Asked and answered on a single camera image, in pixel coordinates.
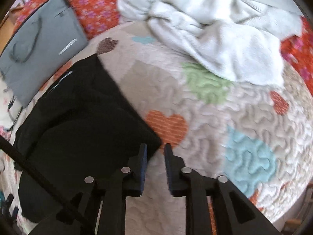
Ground grey laptop bag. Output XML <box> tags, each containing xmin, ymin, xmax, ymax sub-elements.
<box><xmin>1</xmin><ymin>0</ymin><xmax>88</xmax><ymax>107</ymax></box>

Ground black cable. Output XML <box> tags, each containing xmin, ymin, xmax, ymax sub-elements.
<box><xmin>0</xmin><ymin>135</ymin><xmax>72</xmax><ymax>209</ymax></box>

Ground white fleece blanket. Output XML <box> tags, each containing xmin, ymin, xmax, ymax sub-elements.
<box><xmin>117</xmin><ymin>0</ymin><xmax>302</xmax><ymax>87</ymax></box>

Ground heart pattern quilt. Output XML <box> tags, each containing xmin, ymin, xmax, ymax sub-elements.
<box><xmin>1</xmin><ymin>22</ymin><xmax>312</xmax><ymax>234</ymax></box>

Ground black pants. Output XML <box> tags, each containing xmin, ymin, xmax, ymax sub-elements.
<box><xmin>13</xmin><ymin>54</ymin><xmax>162</xmax><ymax>223</ymax></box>

